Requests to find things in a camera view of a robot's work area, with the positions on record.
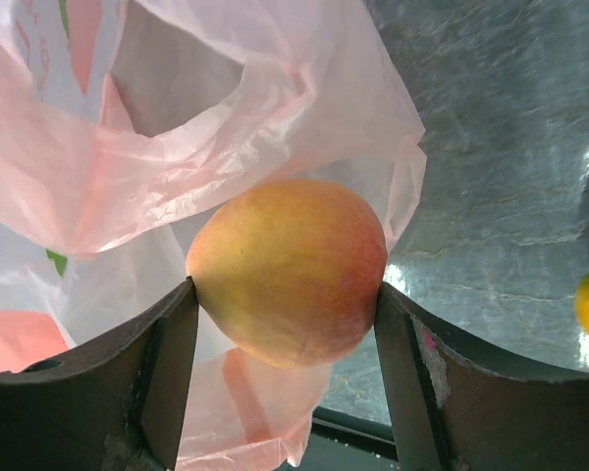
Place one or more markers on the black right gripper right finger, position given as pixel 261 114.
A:
pixel 458 402

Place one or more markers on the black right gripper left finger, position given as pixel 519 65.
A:
pixel 116 402

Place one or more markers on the toy peach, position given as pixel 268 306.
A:
pixel 290 271

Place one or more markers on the pink peach plastic bag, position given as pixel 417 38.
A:
pixel 124 123

